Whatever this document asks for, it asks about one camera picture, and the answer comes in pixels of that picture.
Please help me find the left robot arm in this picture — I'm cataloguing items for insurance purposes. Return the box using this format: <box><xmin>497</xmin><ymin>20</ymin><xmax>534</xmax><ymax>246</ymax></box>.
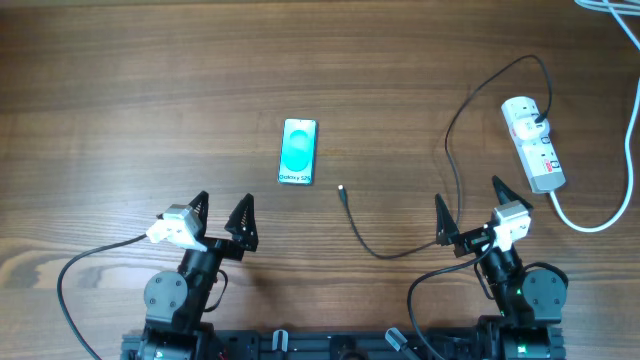
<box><xmin>121</xmin><ymin>191</ymin><xmax>259</xmax><ymax>360</ymax></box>

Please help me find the white cables top right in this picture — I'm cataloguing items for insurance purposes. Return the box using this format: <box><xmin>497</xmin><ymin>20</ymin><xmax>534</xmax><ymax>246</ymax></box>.
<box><xmin>573</xmin><ymin>0</ymin><xmax>640</xmax><ymax>39</ymax></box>

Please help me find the black USB charging cable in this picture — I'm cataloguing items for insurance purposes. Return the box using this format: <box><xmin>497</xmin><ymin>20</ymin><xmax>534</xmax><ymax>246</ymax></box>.
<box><xmin>337</xmin><ymin>54</ymin><xmax>554</xmax><ymax>261</ymax></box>

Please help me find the white power strip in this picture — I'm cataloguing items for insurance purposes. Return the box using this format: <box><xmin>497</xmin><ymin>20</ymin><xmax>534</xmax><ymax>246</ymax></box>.
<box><xmin>501</xmin><ymin>96</ymin><xmax>566</xmax><ymax>194</ymax></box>

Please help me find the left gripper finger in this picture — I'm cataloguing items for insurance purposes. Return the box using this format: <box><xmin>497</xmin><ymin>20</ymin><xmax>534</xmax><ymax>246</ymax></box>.
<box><xmin>224</xmin><ymin>193</ymin><xmax>259</xmax><ymax>252</ymax></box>
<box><xmin>186</xmin><ymin>191</ymin><xmax>209</xmax><ymax>235</ymax></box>

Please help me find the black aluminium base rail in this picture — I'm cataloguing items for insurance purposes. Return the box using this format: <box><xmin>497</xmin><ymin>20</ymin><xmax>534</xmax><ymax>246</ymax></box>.
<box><xmin>120</xmin><ymin>327</ymin><xmax>566</xmax><ymax>360</ymax></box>

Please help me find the white USB charger plug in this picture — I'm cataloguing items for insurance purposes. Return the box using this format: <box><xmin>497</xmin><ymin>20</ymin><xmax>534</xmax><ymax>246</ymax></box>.
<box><xmin>511</xmin><ymin>117</ymin><xmax>550</xmax><ymax>142</ymax></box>

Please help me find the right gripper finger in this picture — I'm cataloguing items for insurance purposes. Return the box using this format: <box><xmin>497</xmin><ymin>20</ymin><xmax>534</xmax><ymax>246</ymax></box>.
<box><xmin>492</xmin><ymin>175</ymin><xmax>533</xmax><ymax>209</ymax></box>
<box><xmin>435</xmin><ymin>194</ymin><xmax>459</xmax><ymax>245</ymax></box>

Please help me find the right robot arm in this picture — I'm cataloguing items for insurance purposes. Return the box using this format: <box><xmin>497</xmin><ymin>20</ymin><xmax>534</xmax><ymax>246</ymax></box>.
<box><xmin>425</xmin><ymin>176</ymin><xmax>569</xmax><ymax>359</ymax></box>

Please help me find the white power strip cord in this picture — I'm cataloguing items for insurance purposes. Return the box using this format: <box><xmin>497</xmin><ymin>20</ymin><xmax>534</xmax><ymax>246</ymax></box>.
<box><xmin>548</xmin><ymin>77</ymin><xmax>640</xmax><ymax>234</ymax></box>

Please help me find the turquoise Galaxy S25 smartphone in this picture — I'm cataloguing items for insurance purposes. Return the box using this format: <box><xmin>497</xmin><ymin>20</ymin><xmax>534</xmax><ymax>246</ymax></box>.
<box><xmin>278</xmin><ymin>118</ymin><xmax>318</xmax><ymax>186</ymax></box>

